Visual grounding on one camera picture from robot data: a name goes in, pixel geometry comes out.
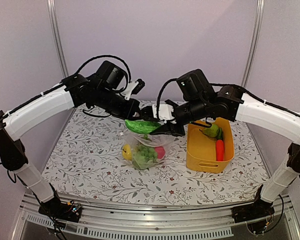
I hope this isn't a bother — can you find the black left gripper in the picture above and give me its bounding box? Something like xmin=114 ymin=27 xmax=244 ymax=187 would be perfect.
xmin=94 ymin=86 xmax=144 ymax=121

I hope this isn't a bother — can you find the red toy bell pepper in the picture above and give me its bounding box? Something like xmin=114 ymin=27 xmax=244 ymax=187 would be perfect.
xmin=154 ymin=146 xmax=166 ymax=160

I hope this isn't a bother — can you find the green toy cucumber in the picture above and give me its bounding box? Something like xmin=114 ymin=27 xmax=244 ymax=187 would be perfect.
xmin=124 ymin=119 xmax=161 ymax=135

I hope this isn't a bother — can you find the green toy grape bunch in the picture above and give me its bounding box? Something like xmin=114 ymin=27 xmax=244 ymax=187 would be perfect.
xmin=135 ymin=144 xmax=158 ymax=163

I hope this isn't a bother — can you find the clear zip top bag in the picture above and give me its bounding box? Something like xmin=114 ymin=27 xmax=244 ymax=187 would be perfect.
xmin=121 ymin=131 xmax=175 ymax=170

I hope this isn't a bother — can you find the green toy leafy vegetable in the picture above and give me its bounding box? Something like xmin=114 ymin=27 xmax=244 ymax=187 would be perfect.
xmin=200 ymin=123 xmax=224 ymax=140

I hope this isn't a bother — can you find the green toy apple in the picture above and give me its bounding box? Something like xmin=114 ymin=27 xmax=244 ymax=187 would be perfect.
xmin=132 ymin=151 xmax=153 ymax=170

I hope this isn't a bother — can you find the orange toy carrot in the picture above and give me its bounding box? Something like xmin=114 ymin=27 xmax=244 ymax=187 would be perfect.
xmin=215 ymin=139 xmax=225 ymax=162

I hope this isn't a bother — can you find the yellow toy lemon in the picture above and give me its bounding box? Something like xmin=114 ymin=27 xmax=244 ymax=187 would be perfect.
xmin=121 ymin=144 xmax=132 ymax=161

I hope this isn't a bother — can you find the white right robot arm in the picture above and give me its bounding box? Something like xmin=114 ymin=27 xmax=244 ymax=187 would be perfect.
xmin=151 ymin=69 xmax=300 ymax=218

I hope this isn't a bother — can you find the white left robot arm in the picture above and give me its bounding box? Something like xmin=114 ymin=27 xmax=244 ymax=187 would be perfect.
xmin=0 ymin=60 xmax=145 ymax=217

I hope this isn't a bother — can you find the yellow plastic basket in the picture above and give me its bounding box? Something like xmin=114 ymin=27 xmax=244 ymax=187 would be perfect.
xmin=186 ymin=117 xmax=235 ymax=174

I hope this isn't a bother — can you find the floral patterned table mat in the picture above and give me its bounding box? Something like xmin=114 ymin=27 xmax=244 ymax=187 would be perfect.
xmin=42 ymin=107 xmax=268 ymax=205

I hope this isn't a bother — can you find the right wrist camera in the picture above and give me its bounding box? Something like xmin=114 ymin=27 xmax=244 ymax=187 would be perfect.
xmin=140 ymin=103 xmax=177 ymax=124

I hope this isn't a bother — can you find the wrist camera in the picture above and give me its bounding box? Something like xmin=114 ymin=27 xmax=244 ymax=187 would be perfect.
xmin=132 ymin=78 xmax=145 ymax=95
xmin=140 ymin=103 xmax=177 ymax=124

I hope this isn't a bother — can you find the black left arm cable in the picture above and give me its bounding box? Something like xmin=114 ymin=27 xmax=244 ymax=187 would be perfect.
xmin=72 ymin=55 xmax=131 ymax=88

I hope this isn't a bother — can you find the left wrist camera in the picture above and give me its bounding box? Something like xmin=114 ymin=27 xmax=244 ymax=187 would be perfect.
xmin=132 ymin=78 xmax=145 ymax=95

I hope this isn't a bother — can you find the left aluminium corner post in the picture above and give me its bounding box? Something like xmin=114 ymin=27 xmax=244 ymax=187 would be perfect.
xmin=46 ymin=0 xmax=69 ymax=78

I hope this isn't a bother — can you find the aluminium corner post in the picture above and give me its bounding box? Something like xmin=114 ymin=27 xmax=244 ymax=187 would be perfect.
xmin=46 ymin=0 xmax=69 ymax=78
xmin=241 ymin=0 xmax=265 ymax=88

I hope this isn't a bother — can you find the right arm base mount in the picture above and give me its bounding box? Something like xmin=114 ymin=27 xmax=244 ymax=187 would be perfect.
xmin=231 ymin=199 xmax=275 ymax=235

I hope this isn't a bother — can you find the aluminium front rail base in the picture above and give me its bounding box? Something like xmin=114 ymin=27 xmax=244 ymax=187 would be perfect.
xmin=11 ymin=193 xmax=300 ymax=240

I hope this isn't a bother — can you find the right aluminium corner post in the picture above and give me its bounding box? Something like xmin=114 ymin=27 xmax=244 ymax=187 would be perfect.
xmin=241 ymin=0 xmax=265 ymax=88

